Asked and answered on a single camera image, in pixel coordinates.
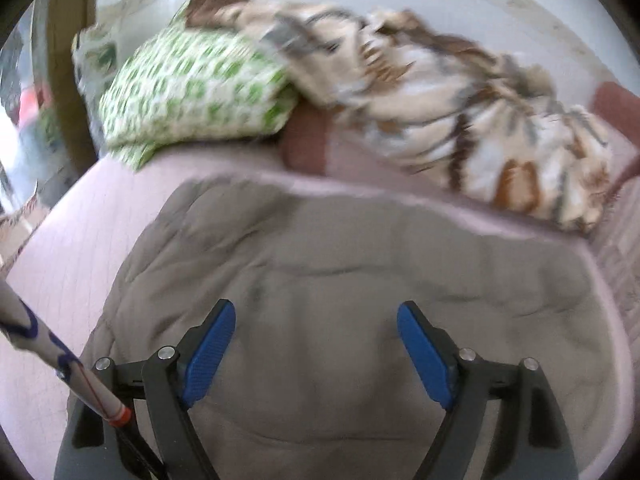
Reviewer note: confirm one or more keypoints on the grey quilted hooded jacket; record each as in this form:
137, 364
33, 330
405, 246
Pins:
350, 270

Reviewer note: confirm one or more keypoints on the pink sofa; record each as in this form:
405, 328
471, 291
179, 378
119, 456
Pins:
75, 240

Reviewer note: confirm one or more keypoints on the white pillow with green print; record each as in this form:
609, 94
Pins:
95, 55

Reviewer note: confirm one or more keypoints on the brown wooden door frame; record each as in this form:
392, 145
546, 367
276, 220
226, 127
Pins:
75, 60

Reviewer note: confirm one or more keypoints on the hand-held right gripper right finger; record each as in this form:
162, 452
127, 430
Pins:
425, 355

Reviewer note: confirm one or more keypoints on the white rod with blue marks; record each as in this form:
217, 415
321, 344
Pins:
60, 355

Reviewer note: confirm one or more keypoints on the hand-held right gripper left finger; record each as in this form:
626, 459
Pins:
210, 355

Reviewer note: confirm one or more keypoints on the leaf print blanket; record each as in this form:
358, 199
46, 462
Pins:
425, 100

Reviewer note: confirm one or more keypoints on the green patterned pillow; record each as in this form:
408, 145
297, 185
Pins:
190, 95

